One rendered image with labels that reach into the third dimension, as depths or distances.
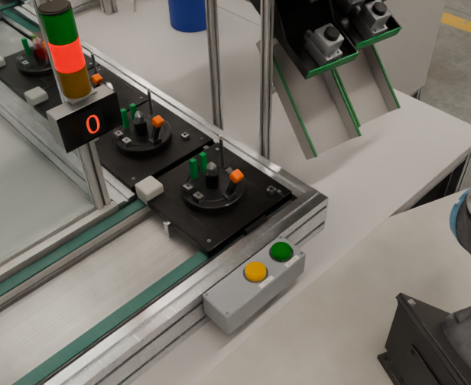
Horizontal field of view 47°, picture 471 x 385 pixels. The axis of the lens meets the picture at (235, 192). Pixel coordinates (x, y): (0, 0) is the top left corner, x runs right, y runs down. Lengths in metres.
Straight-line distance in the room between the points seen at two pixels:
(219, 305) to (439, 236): 0.55
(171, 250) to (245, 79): 0.75
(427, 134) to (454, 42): 2.37
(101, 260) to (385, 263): 0.60
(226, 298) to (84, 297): 0.28
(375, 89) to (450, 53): 2.40
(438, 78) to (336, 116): 2.24
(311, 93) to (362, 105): 0.15
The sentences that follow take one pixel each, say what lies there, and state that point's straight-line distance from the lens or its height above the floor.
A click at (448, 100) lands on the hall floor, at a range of 3.32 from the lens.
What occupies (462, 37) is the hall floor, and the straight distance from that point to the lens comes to 3.97.
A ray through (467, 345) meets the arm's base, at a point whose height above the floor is 1.04.
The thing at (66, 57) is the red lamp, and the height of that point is 1.34.
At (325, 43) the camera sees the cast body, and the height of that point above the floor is 1.25.
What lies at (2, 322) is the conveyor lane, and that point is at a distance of 1.13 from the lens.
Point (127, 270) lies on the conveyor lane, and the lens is 1.13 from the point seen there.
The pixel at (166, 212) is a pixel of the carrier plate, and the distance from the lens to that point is 1.15.
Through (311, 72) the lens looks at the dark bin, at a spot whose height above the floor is 1.21.
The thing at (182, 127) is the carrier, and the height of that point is 0.97.
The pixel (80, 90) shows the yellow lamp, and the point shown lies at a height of 1.27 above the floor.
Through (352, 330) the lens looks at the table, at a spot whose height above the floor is 0.86.
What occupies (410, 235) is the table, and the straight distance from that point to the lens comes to 1.28.
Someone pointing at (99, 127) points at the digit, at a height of 1.19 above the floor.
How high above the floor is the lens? 1.79
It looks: 44 degrees down
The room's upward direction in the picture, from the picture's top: 2 degrees counter-clockwise
